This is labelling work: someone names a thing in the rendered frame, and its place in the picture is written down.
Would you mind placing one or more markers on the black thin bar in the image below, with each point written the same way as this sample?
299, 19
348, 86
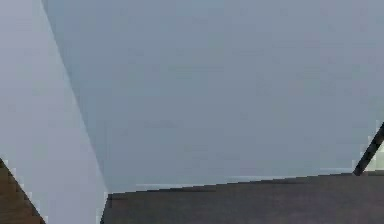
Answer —
369, 153

